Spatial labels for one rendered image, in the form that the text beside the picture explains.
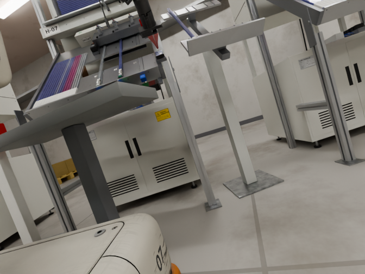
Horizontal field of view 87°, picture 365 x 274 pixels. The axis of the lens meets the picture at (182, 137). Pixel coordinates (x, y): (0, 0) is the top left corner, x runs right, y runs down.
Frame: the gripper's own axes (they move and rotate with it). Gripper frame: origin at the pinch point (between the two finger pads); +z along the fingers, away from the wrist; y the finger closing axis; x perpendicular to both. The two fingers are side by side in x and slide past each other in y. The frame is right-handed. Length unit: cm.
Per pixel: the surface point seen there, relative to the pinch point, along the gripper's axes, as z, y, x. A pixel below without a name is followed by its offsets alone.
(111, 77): 7.0, 27.1, -2.0
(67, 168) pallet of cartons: 276, 300, -223
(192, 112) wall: 238, -20, -219
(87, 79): 6.7, 40.9, -9.3
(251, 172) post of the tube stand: 63, -26, 42
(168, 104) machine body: 37.8, 5.9, -6.7
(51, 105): 5, 56, 7
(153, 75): 8.8, 6.1, 7.3
